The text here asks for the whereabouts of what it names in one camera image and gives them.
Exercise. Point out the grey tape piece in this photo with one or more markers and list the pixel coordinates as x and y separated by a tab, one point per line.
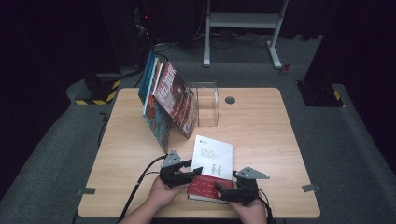
86	191
310	187

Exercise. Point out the person's right hand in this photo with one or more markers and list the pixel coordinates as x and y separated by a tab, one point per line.
250	213

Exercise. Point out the purple magazine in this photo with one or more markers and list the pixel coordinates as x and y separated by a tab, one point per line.
177	96

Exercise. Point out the white and red book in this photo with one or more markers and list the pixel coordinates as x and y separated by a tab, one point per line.
213	152

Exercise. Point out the white desk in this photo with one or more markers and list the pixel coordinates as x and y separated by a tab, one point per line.
243	20

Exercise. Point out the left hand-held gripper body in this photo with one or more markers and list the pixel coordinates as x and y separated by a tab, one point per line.
171	172

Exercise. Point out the small red object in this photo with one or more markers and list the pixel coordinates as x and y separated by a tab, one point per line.
285	69

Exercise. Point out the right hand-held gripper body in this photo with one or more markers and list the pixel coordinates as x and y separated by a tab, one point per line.
247	188

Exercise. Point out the light blue picture book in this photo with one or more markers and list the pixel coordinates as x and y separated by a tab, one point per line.
158	121

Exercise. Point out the grey table grommet hole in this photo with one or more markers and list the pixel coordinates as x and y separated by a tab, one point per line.
230	100

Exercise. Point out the person's left hand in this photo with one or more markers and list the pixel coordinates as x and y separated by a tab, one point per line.
163	196

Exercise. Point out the black computer tower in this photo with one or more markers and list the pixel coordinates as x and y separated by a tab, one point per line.
127	31

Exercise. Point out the black yellow striped stand base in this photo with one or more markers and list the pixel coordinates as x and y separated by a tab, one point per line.
102	90
320	95

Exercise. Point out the dark blue picture book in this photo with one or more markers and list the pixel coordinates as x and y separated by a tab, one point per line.
146	81

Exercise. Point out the clear acrylic book rack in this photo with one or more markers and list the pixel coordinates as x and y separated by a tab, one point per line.
208	105

